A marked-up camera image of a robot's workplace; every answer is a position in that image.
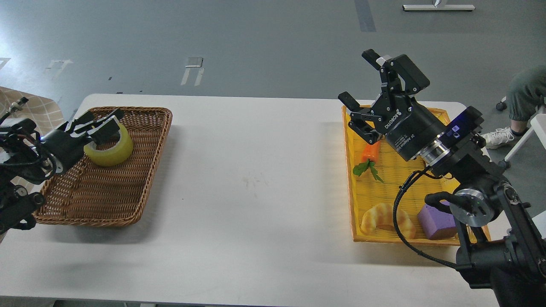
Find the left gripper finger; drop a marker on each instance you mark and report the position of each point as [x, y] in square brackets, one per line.
[87, 121]
[105, 130]

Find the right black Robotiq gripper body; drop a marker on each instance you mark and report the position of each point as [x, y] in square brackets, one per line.
[407, 125]

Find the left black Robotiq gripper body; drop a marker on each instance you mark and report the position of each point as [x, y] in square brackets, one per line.
[65, 149]

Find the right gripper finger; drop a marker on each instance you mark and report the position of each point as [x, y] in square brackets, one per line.
[400, 77]
[366, 122]

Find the yellow tape roll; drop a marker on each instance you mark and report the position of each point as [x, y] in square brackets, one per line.
[116, 154]

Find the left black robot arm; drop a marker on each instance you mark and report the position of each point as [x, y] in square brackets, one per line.
[37, 158]

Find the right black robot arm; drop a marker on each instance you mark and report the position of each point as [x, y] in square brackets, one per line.
[500, 246]

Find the orange toy carrot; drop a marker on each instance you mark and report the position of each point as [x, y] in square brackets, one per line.
[369, 158]

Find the beige checkered cloth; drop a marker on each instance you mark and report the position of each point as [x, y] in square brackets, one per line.
[44, 112]

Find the brown wicker basket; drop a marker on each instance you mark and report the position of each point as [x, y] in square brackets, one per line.
[91, 195]

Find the toy croissant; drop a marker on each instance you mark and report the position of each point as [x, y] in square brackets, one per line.
[381, 217]

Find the purple foam cube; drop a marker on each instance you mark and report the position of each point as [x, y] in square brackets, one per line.
[436, 225]

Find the person in green trousers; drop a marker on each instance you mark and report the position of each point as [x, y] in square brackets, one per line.
[525, 94]

